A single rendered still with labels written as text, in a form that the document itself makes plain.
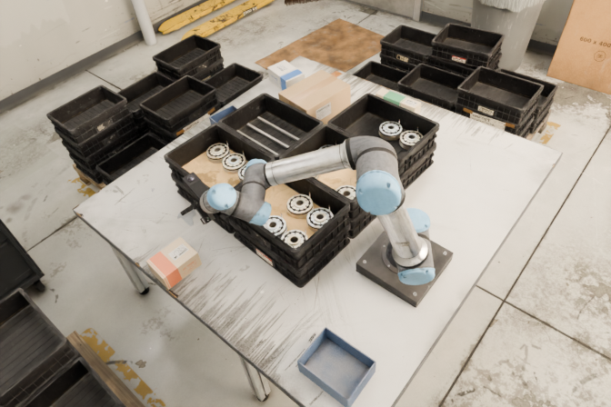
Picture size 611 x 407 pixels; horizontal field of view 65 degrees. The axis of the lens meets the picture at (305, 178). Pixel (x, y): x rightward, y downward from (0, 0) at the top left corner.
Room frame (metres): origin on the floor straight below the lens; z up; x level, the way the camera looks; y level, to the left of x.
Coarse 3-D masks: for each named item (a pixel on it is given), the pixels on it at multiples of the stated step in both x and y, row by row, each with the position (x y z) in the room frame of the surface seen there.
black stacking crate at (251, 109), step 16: (240, 112) 1.85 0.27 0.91; (256, 112) 1.91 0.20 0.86; (272, 112) 1.92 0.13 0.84; (288, 112) 1.83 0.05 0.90; (240, 128) 1.83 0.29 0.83; (272, 128) 1.81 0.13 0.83; (288, 128) 1.80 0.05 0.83; (304, 128) 1.76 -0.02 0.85; (272, 144) 1.69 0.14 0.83; (288, 144) 1.68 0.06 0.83
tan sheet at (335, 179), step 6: (348, 168) 1.48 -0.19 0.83; (324, 174) 1.45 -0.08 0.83; (330, 174) 1.45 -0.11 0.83; (336, 174) 1.45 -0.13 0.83; (342, 174) 1.44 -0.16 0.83; (348, 174) 1.44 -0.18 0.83; (354, 174) 1.43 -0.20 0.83; (324, 180) 1.42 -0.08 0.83; (330, 180) 1.42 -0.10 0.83; (336, 180) 1.41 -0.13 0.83; (342, 180) 1.41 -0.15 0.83; (348, 180) 1.41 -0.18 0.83; (354, 180) 1.40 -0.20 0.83; (330, 186) 1.38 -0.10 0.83; (336, 186) 1.38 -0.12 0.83; (354, 186) 1.37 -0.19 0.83
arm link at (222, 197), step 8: (216, 184) 0.98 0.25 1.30; (224, 184) 0.97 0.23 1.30; (208, 192) 0.98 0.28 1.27; (216, 192) 0.95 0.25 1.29; (224, 192) 0.96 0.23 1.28; (232, 192) 0.96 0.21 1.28; (208, 200) 0.95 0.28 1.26; (216, 200) 0.93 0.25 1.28; (224, 200) 0.94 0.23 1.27; (232, 200) 0.94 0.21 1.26; (208, 208) 0.97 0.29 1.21; (216, 208) 0.93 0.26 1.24; (224, 208) 0.92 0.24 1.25; (232, 208) 0.94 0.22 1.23
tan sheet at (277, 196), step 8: (280, 184) 1.42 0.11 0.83; (272, 192) 1.38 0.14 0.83; (280, 192) 1.38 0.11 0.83; (288, 192) 1.37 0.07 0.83; (272, 200) 1.34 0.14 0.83; (280, 200) 1.33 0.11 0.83; (272, 208) 1.29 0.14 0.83; (280, 208) 1.29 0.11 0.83; (280, 216) 1.24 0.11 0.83; (288, 216) 1.24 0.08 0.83; (288, 224) 1.20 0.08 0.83; (296, 224) 1.19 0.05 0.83; (304, 224) 1.19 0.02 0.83; (304, 232) 1.15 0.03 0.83; (312, 232) 1.15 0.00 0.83
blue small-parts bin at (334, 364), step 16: (320, 336) 0.77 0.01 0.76; (336, 336) 0.76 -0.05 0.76; (304, 352) 0.71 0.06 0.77; (320, 352) 0.73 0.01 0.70; (336, 352) 0.73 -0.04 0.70; (352, 352) 0.71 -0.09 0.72; (304, 368) 0.66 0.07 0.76; (320, 368) 0.68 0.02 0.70; (336, 368) 0.68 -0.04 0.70; (352, 368) 0.67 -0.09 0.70; (368, 368) 0.67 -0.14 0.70; (320, 384) 0.62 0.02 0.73; (336, 384) 0.62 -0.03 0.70; (352, 384) 0.62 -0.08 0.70; (336, 400) 0.58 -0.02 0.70; (352, 400) 0.56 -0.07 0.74
